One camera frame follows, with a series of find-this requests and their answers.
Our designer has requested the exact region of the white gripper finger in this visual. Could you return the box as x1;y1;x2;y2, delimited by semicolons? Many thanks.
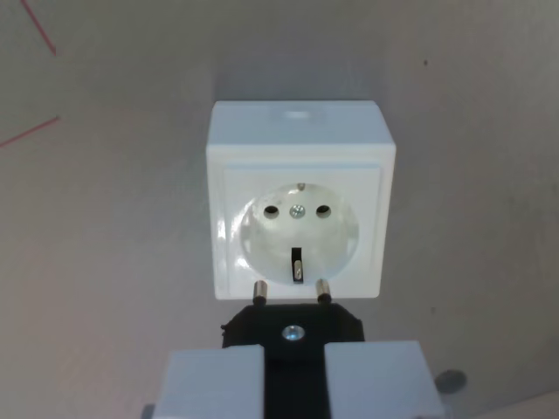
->
153;347;266;419
324;340;446;419

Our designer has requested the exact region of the black two-pin plug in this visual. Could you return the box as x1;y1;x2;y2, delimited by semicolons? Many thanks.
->
220;278;366;419

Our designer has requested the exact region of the white wall socket box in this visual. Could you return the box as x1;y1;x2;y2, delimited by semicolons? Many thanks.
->
204;100;397;301

